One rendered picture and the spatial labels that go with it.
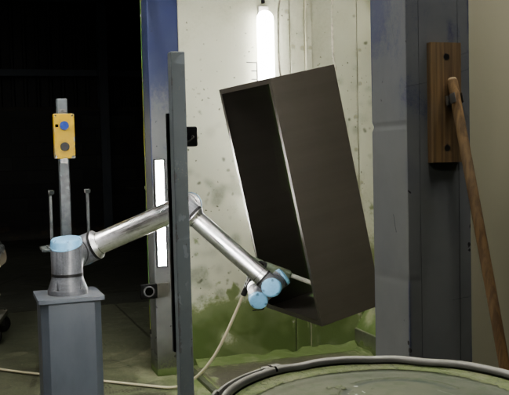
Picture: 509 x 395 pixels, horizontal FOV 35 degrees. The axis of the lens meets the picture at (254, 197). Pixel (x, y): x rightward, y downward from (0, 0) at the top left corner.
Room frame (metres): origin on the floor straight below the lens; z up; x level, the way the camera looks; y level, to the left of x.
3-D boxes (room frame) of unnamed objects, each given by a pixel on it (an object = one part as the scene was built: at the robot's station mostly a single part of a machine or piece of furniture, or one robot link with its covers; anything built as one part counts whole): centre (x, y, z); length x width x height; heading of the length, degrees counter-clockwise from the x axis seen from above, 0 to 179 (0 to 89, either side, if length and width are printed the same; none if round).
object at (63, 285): (3.86, 0.91, 0.69); 0.19 x 0.19 x 0.10
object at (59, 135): (4.68, 1.09, 1.42); 0.12 x 0.06 x 0.26; 109
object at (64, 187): (4.73, 1.11, 0.82); 0.06 x 0.06 x 1.64; 19
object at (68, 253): (3.87, 0.91, 0.83); 0.17 x 0.15 x 0.18; 171
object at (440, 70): (1.98, -0.47, 1.40); 0.09 x 0.02 x 0.29; 109
